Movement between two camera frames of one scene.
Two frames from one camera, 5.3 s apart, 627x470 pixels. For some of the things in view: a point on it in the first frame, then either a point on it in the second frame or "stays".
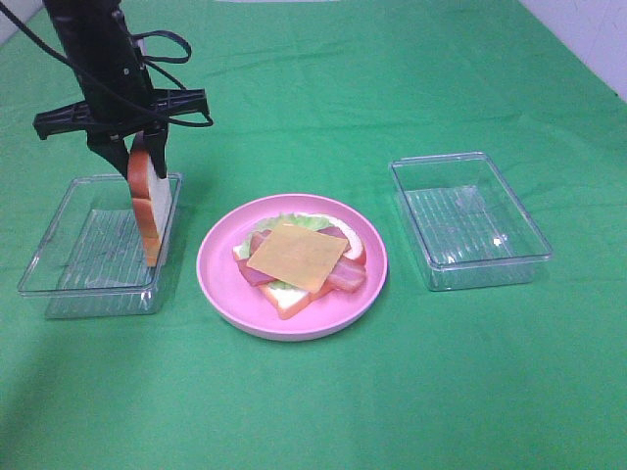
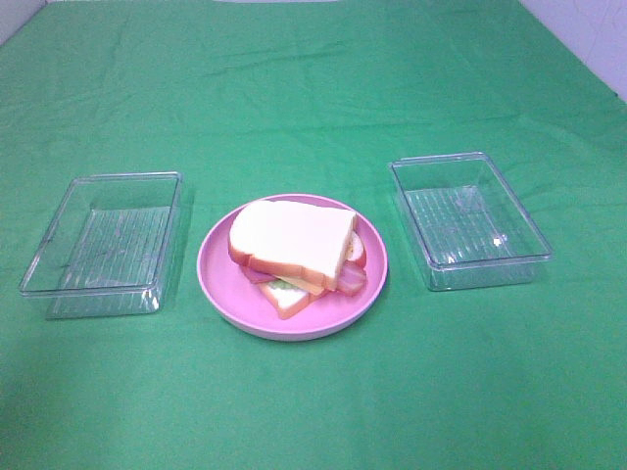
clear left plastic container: [90, 259] stays
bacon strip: [258, 277] stays
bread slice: [151, 195] to [294, 237]
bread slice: [288, 302] stays
